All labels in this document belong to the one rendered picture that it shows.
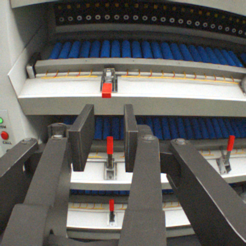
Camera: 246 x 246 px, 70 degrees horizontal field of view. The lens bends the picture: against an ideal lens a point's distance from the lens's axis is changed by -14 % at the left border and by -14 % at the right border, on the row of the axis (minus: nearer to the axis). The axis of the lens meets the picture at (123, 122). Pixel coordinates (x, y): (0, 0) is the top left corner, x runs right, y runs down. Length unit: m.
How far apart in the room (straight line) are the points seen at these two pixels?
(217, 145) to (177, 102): 0.20
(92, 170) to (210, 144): 0.28
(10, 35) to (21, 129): 0.17
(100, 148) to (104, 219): 0.23
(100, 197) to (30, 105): 0.34
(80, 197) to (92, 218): 0.07
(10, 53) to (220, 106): 0.37
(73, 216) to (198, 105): 0.45
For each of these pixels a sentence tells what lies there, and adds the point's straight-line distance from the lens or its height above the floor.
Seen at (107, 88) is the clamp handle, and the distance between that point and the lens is 0.27.
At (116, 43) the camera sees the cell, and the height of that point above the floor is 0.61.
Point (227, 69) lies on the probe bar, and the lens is 0.41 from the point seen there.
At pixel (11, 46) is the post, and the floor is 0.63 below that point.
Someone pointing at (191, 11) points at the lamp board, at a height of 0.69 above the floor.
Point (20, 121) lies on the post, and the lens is 0.38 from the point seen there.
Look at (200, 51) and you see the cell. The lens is 0.45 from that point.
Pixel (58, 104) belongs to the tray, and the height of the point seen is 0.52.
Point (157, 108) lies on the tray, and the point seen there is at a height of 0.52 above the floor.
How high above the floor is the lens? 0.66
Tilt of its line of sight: 30 degrees down
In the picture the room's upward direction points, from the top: 1 degrees clockwise
